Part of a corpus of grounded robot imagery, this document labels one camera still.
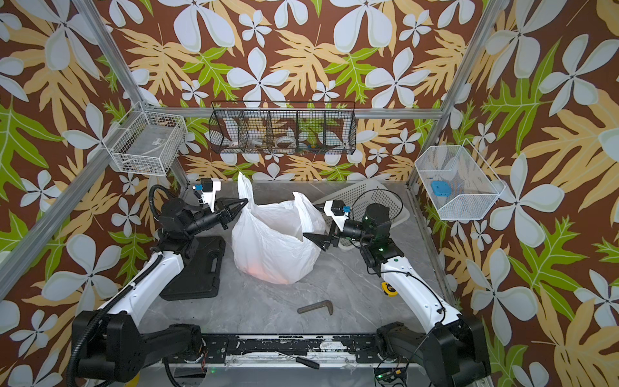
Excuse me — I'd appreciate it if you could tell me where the white plastic bag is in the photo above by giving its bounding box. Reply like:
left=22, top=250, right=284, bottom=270
left=231, top=174, right=326, bottom=285

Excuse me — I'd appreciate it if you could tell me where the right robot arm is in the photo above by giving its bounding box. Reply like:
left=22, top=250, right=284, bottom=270
left=304, top=200, right=491, bottom=386

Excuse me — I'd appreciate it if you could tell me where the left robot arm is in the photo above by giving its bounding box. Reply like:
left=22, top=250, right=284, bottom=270
left=66, top=178, right=248, bottom=386

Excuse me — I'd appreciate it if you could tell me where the white plastic perforated basket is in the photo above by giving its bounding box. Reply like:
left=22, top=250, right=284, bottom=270
left=314, top=180, right=410, bottom=228

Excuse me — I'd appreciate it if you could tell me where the brown L-shaped metal piece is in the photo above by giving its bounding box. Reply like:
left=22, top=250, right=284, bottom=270
left=297, top=300, right=334, bottom=315

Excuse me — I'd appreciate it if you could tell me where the black tool case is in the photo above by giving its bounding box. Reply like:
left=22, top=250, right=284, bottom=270
left=160, top=235, right=226, bottom=301

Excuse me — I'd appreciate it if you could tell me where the yellow tape measure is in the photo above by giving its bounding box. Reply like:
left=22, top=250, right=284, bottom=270
left=381, top=282, right=398, bottom=297

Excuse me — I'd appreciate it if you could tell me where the blue object in basket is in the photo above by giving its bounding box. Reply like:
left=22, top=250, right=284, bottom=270
left=430, top=181, right=452, bottom=198

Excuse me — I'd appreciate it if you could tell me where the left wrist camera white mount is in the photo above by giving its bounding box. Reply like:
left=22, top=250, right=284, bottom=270
left=192, top=178, right=222, bottom=212

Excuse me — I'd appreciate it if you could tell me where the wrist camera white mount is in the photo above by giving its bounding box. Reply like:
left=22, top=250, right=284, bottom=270
left=192, top=178, right=222, bottom=212
left=323, top=200, right=351, bottom=232

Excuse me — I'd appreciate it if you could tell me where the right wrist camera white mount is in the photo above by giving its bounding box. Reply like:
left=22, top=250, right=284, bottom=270
left=323, top=200, right=351, bottom=232

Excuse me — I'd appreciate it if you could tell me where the black wire basket centre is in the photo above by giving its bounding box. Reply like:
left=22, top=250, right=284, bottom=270
left=206, top=100, right=358, bottom=155

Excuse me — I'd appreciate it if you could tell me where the white wire basket left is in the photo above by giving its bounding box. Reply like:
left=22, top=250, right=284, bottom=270
left=105, top=103, right=188, bottom=177

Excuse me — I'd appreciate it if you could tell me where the white wire basket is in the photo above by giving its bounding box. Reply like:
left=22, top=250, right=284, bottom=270
left=105, top=103, right=188, bottom=177
left=414, top=140, right=506, bottom=223

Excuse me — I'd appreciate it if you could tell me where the white wire basket right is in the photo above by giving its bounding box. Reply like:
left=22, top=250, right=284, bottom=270
left=414, top=140, right=506, bottom=223

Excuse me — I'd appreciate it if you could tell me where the black screwdriver on rail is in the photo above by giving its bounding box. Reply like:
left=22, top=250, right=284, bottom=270
left=277, top=352, right=320, bottom=369

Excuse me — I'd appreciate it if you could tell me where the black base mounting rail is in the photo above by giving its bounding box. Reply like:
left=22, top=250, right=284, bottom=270
left=169, top=332, right=396, bottom=368

